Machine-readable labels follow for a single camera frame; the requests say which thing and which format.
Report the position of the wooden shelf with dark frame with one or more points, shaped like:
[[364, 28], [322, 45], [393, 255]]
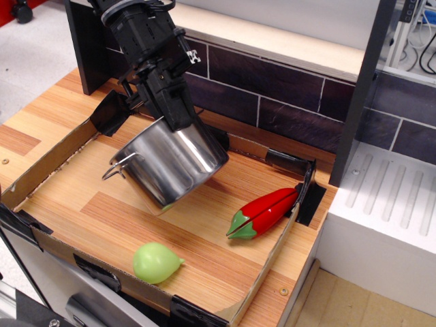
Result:
[[303, 89]]

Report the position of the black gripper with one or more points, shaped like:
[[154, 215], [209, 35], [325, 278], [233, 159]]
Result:
[[158, 55]]

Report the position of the red toy chili pepper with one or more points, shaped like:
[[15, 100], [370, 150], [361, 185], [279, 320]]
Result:
[[261, 214]]

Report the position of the stainless steel pot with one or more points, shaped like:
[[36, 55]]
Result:
[[163, 165]]

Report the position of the white sink drainboard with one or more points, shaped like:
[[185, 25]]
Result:
[[379, 232]]

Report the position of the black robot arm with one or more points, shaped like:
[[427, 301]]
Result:
[[157, 54]]

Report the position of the green toy pear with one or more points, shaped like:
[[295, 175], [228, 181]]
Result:
[[154, 263]]

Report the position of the cardboard fence with black tape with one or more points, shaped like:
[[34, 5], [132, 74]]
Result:
[[76, 233]]

